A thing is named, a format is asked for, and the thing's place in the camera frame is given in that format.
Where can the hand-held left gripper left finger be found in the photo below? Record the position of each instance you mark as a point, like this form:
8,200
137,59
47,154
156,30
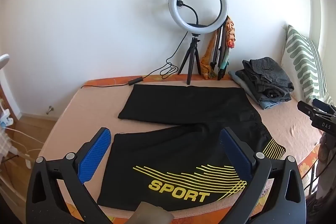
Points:
94,155

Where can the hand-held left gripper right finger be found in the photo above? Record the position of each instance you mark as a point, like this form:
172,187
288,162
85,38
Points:
233,153

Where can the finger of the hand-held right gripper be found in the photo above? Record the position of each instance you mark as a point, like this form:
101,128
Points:
308,109
325,108

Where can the black pants with yellow print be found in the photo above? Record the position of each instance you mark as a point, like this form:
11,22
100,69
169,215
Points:
183,108

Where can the person's right forearm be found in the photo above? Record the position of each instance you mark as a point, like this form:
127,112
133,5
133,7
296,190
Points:
326,150

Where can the person's left hand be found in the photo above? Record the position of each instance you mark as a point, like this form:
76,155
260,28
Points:
149,213

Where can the bed with peach sheet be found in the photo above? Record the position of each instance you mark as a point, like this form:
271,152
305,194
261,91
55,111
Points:
86,113

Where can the green striped white pillow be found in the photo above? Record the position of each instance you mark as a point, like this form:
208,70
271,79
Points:
302,61

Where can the metal door stopper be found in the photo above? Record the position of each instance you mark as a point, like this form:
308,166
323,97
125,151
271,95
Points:
50,109

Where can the white power strip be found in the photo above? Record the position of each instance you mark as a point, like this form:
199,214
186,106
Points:
26,158

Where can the orange patterned bed cover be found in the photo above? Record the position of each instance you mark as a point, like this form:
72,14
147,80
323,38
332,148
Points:
110,80

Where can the black mini tripod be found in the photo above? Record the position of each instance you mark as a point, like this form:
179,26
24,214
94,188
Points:
193,56

